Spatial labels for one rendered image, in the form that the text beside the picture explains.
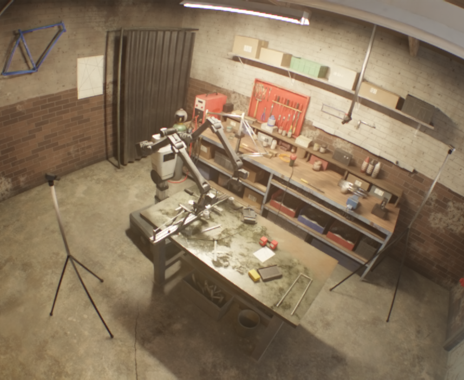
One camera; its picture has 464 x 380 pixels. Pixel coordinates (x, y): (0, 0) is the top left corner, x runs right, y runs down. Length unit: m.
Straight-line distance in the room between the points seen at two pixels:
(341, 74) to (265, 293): 2.56
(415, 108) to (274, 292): 2.43
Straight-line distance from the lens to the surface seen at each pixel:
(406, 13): 0.69
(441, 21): 0.70
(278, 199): 3.81
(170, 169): 2.87
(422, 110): 3.39
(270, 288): 2.03
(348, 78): 3.52
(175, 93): 4.95
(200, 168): 4.34
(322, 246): 3.74
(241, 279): 2.02
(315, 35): 3.92
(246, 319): 2.79
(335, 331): 3.15
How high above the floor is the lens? 2.43
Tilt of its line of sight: 33 degrees down
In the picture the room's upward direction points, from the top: 12 degrees clockwise
